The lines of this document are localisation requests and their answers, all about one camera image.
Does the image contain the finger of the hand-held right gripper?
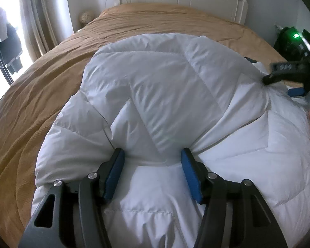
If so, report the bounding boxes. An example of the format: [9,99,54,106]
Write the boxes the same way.
[262,61,309,86]
[287,88,306,97]

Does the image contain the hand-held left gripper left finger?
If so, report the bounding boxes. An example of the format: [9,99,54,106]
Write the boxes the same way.
[18,148,125,248]

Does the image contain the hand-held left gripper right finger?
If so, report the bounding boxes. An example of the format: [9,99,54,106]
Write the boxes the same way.
[180,148,285,248]

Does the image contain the white puffer jacket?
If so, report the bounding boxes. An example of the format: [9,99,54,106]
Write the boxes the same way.
[32,32,310,248]

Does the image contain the black backpack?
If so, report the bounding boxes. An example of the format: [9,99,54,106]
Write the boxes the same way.
[274,26,304,57]

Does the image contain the brown quilted bedspread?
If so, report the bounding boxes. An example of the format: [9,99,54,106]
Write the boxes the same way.
[0,2,287,238]

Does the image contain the hanging dark jacket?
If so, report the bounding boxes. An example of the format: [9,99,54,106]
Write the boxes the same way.
[4,22,24,74]

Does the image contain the beige curtain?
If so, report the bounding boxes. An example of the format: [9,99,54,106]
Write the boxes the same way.
[18,0,75,61]

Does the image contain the hanging light grey garment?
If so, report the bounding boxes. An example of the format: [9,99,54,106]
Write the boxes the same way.
[0,5,8,42]

